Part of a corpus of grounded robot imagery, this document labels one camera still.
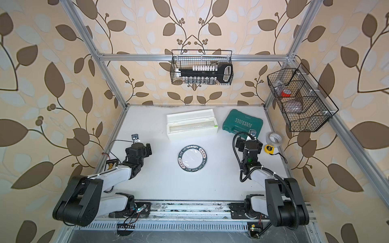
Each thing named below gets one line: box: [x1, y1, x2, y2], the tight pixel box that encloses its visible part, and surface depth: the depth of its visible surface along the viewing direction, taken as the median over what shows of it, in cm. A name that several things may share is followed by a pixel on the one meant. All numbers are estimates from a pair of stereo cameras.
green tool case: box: [222, 108, 264, 137], surface depth 107 cm
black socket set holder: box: [178, 62, 234, 85], surface depth 86 cm
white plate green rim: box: [177, 144, 208, 173], surface depth 94 cm
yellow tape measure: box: [263, 144, 275, 155], surface depth 96 cm
